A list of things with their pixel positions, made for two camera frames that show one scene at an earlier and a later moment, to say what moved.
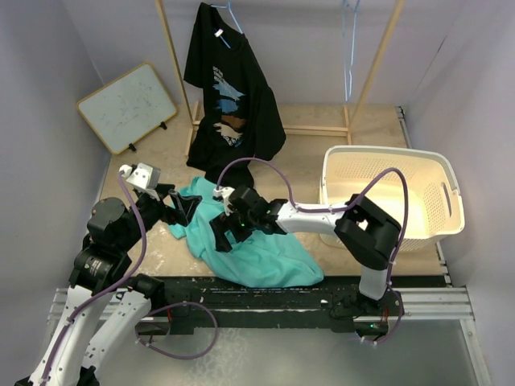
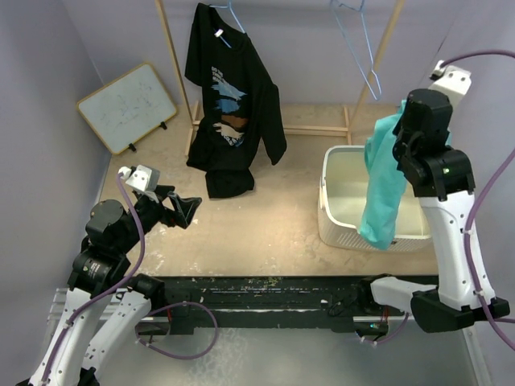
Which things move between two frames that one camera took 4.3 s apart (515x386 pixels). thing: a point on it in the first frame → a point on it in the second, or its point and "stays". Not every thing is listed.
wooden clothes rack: (191, 142) stays
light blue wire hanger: (354, 10) → (360, 10)
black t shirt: (238, 120) stays
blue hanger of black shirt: (228, 5) stays
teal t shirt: (268, 260) → (385, 184)
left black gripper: (184, 205) stays
